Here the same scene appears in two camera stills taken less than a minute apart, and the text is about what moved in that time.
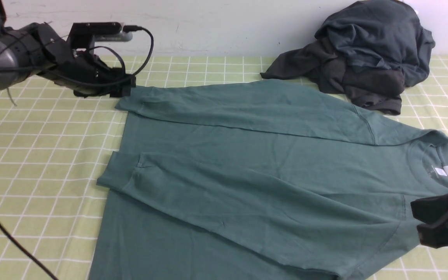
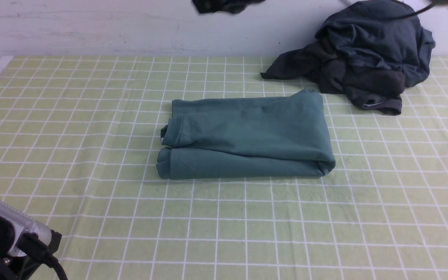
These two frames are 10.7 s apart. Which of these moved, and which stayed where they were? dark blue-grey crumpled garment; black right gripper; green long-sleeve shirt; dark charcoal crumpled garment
Moved: green long-sleeve shirt; black right gripper
Stayed: dark blue-grey crumpled garment; dark charcoal crumpled garment
